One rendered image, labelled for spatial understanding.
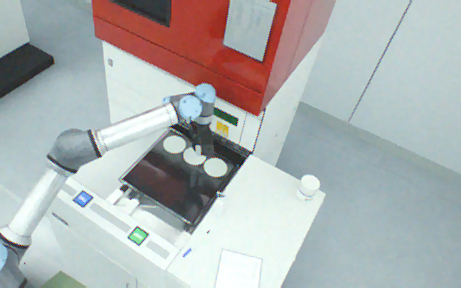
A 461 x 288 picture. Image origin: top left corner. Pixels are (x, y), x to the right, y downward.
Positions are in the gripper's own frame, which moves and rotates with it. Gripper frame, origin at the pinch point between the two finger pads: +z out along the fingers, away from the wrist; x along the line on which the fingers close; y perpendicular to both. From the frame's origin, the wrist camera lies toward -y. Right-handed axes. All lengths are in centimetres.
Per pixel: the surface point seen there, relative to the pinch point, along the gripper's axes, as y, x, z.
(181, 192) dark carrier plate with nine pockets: -10.9, 11.7, 7.1
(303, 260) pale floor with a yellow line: -20, -66, 99
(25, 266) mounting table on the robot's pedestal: -22, 74, 14
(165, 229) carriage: -24.1, 21.9, 8.9
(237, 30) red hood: 4, -10, -57
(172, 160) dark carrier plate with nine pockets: 5.8, 10.7, 6.9
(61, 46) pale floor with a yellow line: 225, 52, 93
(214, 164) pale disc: -0.8, -6.4, 7.4
